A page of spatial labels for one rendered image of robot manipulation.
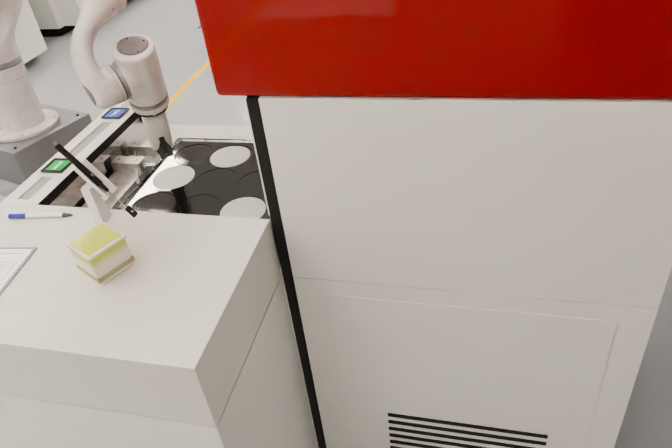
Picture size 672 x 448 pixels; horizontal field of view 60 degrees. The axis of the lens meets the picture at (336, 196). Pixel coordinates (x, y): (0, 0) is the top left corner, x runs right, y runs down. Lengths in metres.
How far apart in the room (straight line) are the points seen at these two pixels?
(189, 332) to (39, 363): 0.25
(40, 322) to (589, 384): 1.03
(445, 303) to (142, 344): 0.56
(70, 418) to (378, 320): 0.59
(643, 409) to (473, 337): 0.95
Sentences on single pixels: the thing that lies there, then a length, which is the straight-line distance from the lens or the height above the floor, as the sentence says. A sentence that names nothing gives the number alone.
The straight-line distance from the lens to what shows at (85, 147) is 1.55.
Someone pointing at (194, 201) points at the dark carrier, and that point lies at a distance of 1.33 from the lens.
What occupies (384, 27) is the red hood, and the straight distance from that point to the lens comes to 0.86.
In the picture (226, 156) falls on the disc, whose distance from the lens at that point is 1.46.
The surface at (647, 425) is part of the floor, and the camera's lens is 2.05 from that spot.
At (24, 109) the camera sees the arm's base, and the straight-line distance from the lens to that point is 1.80.
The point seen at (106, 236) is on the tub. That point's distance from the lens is 1.07.
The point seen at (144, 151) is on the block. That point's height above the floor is 0.89.
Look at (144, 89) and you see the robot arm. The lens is 1.26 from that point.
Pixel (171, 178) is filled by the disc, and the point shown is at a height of 0.90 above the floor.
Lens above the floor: 1.62
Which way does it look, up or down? 35 degrees down
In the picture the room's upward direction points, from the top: 7 degrees counter-clockwise
